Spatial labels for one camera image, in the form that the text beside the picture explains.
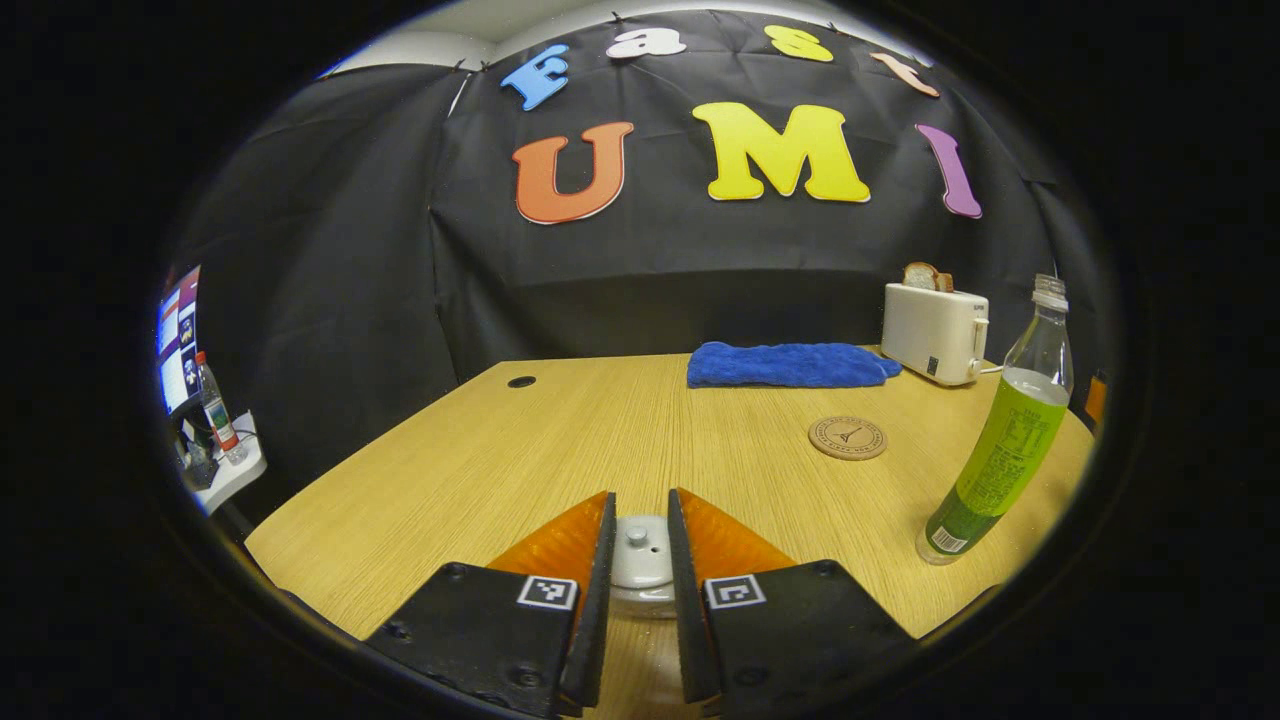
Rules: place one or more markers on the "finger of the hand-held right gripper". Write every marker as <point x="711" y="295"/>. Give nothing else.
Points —
<point x="1096" y="398"/>

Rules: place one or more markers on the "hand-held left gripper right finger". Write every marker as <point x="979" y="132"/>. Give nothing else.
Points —
<point x="688" y="620"/>

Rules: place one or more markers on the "computer monitor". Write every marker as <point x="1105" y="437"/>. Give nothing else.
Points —
<point x="177" y="345"/>

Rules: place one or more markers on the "round wooden coaster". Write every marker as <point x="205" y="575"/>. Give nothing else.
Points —
<point x="848" y="438"/>

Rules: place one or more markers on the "blue towel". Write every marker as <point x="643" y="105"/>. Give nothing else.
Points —
<point x="790" y="365"/>

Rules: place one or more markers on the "bread slice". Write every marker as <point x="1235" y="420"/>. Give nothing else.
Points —
<point x="925" y="277"/>

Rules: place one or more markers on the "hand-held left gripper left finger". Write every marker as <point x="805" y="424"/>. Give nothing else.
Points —
<point x="597" y="620"/>

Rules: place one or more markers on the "white toaster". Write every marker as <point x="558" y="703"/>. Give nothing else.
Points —
<point x="935" y="335"/>

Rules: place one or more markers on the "red-capped clear water bottle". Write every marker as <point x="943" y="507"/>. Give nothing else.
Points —
<point x="220" y="420"/>

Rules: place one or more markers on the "white side table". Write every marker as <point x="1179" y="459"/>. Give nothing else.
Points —
<point x="235" y="475"/>

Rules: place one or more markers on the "green-label water bottle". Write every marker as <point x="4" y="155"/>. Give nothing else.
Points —
<point x="1000" y="460"/>

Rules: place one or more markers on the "black backdrop cloth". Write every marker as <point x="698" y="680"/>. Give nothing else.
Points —
<point x="330" y="250"/>

